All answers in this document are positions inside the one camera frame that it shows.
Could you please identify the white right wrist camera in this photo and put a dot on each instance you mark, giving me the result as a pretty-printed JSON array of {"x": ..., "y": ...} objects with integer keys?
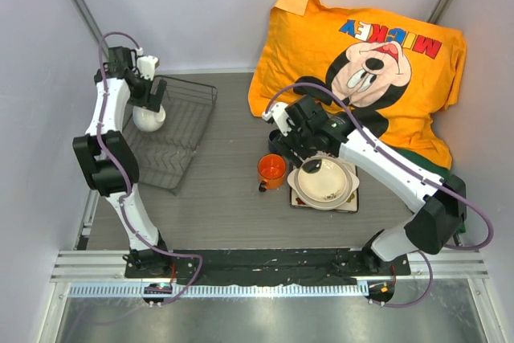
[{"x": 277, "y": 115}]

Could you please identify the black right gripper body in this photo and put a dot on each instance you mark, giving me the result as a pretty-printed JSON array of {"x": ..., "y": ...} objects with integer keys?
[{"x": 298, "y": 140}]

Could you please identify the blue mug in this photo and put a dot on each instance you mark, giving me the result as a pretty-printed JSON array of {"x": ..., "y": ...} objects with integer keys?
[{"x": 270, "y": 143}]

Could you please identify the orange Mickey pillow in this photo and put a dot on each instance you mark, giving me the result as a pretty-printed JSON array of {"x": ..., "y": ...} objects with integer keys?
[{"x": 393, "y": 72}]

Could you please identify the orange mug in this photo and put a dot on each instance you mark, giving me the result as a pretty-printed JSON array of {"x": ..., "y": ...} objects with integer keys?
[{"x": 272, "y": 170}]

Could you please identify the white ribbed bowl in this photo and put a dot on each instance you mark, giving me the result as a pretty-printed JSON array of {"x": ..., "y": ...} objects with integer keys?
[{"x": 147, "y": 120}]

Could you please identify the large white oval dish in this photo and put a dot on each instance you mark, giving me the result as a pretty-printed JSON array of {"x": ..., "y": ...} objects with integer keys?
[{"x": 353, "y": 182}]

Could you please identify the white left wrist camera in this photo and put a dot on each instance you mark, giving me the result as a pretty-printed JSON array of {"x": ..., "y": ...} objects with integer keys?
[{"x": 146, "y": 64}]

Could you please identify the white slotted cable duct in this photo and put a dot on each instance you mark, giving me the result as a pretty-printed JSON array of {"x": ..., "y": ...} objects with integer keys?
[{"x": 154, "y": 291}]

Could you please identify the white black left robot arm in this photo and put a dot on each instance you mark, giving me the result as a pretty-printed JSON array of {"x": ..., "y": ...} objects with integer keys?
[{"x": 125, "y": 78}]

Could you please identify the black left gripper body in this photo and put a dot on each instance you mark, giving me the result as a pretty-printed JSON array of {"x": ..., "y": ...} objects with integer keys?
[{"x": 140, "y": 95}]

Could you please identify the small cream plate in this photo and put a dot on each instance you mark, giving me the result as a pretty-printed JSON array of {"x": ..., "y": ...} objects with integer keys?
[{"x": 330, "y": 183}]

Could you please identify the aluminium frame rail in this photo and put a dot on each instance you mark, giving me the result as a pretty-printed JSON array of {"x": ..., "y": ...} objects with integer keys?
[{"x": 90, "y": 265}]

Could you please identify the square floral plate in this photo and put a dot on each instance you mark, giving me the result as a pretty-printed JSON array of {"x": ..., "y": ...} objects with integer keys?
[{"x": 353, "y": 206}]

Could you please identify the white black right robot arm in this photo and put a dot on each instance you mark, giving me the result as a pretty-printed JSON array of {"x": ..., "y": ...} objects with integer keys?
[{"x": 434, "y": 202}]

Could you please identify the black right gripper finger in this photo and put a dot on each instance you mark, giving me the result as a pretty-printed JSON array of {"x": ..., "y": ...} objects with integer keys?
[
  {"x": 290, "y": 155},
  {"x": 311, "y": 166}
]

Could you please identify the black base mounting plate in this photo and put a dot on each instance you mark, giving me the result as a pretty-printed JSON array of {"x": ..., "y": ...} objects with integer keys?
[{"x": 260, "y": 267}]

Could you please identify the black wire dish rack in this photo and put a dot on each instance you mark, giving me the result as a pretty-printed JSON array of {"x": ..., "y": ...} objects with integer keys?
[{"x": 164, "y": 156}]

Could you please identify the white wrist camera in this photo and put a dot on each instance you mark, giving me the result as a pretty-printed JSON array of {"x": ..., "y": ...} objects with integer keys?
[
  {"x": 146, "y": 64},
  {"x": 277, "y": 115}
]

